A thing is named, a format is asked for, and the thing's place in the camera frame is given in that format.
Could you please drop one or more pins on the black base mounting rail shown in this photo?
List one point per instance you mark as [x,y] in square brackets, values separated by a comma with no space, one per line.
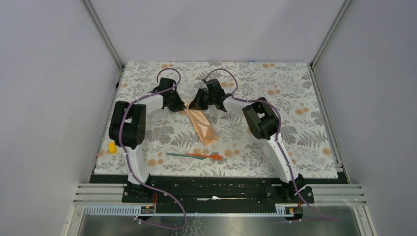
[197,194]

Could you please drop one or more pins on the yellow toy block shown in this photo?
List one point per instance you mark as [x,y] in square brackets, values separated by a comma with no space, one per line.
[112,148]

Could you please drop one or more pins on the orange cloth napkin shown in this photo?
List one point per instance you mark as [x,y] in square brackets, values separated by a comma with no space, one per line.
[201,124]

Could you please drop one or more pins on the teal plastic knife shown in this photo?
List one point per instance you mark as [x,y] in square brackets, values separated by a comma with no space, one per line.
[184,155]

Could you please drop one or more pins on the left aluminium frame post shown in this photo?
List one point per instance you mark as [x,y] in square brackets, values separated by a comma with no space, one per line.
[103,33]

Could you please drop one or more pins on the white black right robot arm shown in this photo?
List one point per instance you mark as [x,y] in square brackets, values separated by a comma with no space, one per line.
[264,123]

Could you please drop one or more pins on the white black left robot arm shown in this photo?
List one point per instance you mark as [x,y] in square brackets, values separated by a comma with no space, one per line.
[128,125]

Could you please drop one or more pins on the aluminium frame post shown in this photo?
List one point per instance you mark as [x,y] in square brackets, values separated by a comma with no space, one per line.
[103,33]
[337,20]

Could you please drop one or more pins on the orange plastic fork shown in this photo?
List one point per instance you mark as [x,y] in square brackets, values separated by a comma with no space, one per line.
[215,157]

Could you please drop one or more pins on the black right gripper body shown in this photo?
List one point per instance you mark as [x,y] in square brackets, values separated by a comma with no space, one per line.
[204,100]

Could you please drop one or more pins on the right aluminium frame post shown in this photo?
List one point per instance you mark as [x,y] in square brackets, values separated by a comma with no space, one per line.
[337,20]

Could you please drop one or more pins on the floral patterned tablecloth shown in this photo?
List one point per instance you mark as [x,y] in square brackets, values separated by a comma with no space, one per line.
[287,86]

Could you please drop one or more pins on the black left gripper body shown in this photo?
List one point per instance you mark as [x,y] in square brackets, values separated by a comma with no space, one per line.
[175,103]

